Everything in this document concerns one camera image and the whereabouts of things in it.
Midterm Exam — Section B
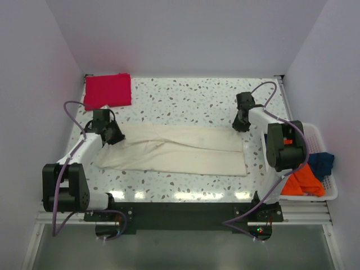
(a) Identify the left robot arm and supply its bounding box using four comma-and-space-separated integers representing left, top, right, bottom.
42, 109, 125, 221

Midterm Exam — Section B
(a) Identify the white plastic laundry basket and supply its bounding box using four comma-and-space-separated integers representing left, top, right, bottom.
279, 123, 338, 201

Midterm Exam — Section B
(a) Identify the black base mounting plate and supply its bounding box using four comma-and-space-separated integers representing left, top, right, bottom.
84, 202, 284, 234

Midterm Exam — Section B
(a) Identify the aluminium table frame rail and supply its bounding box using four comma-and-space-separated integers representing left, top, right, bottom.
36, 73, 334, 226

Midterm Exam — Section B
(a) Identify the orange t shirt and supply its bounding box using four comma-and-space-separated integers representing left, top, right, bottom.
281, 163, 326, 197

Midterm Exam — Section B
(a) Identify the cream white t shirt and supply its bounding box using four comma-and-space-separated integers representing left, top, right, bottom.
96, 123, 247, 177

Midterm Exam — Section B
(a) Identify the navy blue t shirt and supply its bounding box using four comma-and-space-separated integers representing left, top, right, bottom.
308, 152, 335, 182

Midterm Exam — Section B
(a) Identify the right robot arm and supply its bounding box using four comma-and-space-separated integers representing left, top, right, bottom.
232, 92, 309, 221

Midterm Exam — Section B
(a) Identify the folded red t shirt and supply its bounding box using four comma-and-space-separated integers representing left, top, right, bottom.
83, 73, 132, 111

